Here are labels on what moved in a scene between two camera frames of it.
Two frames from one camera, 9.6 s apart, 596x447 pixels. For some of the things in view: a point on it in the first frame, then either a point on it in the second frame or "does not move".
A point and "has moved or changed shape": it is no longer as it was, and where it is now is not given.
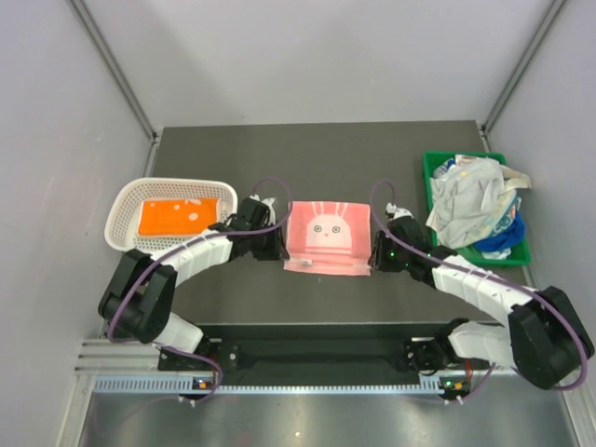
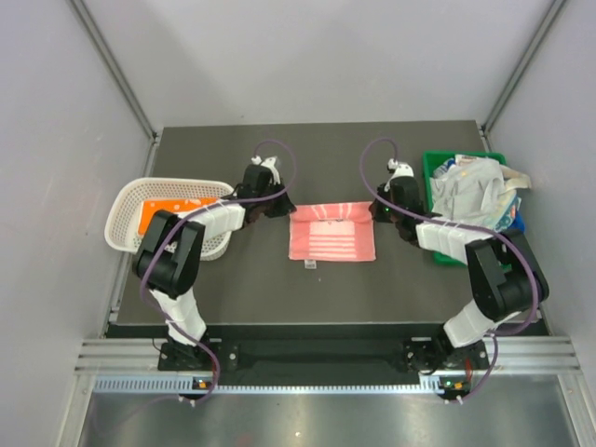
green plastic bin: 520,254 does not move
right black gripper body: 389,258 → 385,212
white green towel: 461,196 does not move
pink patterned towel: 329,237 has moved or changed shape
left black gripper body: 266,245 → 275,207
